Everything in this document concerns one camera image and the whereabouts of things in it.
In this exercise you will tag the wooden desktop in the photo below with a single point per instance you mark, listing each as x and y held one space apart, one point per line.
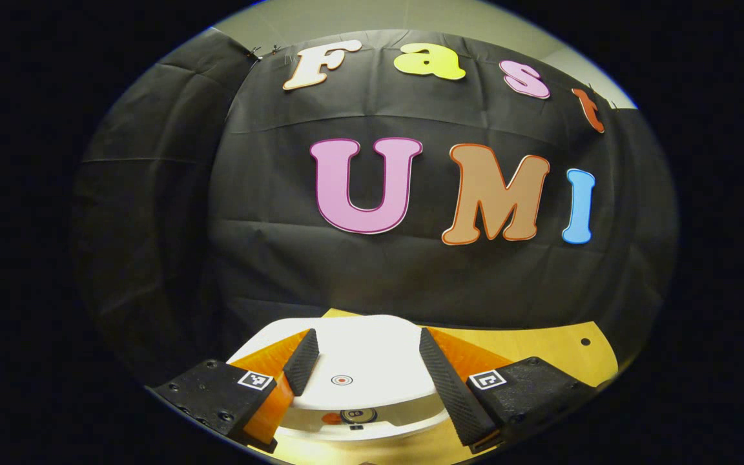
540 352

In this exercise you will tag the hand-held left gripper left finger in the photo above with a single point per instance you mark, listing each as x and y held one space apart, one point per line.
301 365

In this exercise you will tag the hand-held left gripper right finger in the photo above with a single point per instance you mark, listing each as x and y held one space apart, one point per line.
449 387

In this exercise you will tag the white desktop garbage bin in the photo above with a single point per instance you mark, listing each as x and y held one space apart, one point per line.
365 355

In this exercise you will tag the black backdrop cloth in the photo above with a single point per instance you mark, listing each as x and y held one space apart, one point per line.
268 226

